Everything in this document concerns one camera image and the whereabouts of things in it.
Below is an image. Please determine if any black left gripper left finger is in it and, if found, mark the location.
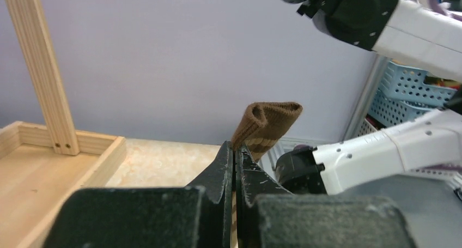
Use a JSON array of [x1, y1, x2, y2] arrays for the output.
[[43, 142, 233, 247]]

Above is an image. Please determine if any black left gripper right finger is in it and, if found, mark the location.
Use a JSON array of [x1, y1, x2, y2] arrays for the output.
[[235, 146, 416, 247]]

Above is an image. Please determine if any brown beige striped sock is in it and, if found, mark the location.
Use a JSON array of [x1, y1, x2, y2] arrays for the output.
[[230, 101, 304, 248]]

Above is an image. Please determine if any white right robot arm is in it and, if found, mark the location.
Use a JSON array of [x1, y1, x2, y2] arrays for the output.
[[275, 0, 461, 195]]

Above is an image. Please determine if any white perforated storage basket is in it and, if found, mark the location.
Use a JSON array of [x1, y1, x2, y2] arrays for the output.
[[358, 118, 461, 190]]

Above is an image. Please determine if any wooden rack base tray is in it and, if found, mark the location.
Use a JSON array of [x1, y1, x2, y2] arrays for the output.
[[1, 121, 126, 247]]

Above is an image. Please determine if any blue perforated storage basket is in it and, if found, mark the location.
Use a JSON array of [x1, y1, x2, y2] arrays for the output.
[[368, 61, 460, 127]]

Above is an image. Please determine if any right wooden rack post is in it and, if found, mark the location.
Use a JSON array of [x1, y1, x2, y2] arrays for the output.
[[5, 0, 80, 155]]

